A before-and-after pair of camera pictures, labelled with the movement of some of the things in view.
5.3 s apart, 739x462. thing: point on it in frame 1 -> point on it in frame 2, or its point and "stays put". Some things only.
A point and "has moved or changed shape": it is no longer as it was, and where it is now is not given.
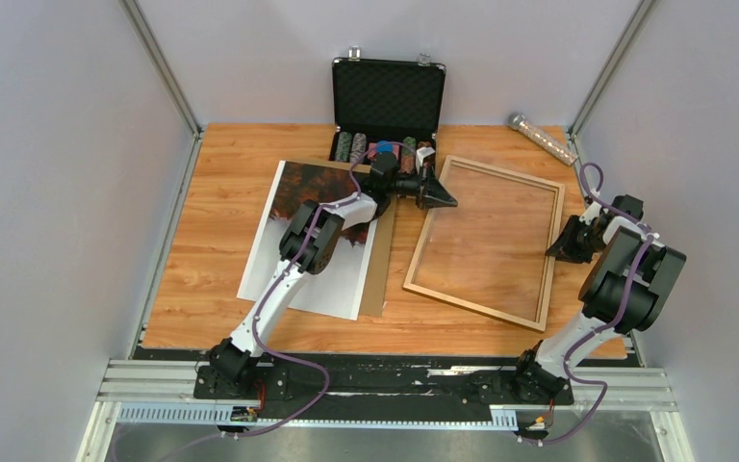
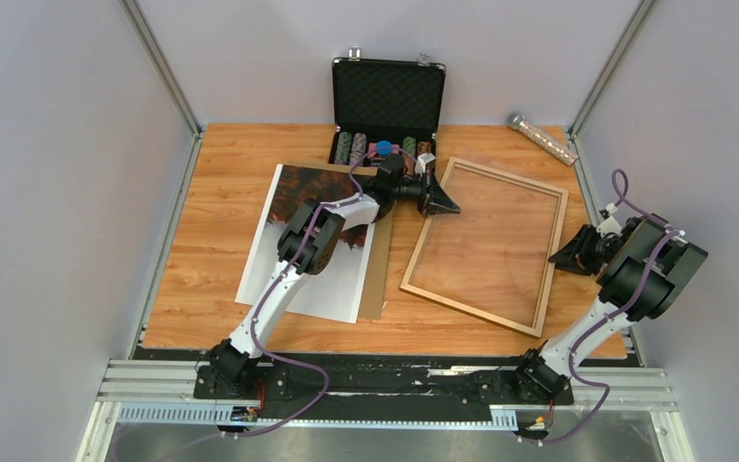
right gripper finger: (573, 247) -> (570, 262)
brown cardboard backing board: (373, 290) stays put
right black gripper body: (597, 244) -> (603, 250)
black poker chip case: (381, 100) stays put
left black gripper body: (412, 185) stays put
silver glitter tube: (542, 140) stays put
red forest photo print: (339, 289) stays put
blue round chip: (384, 147) stays put
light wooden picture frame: (426, 223) has moved or changed shape
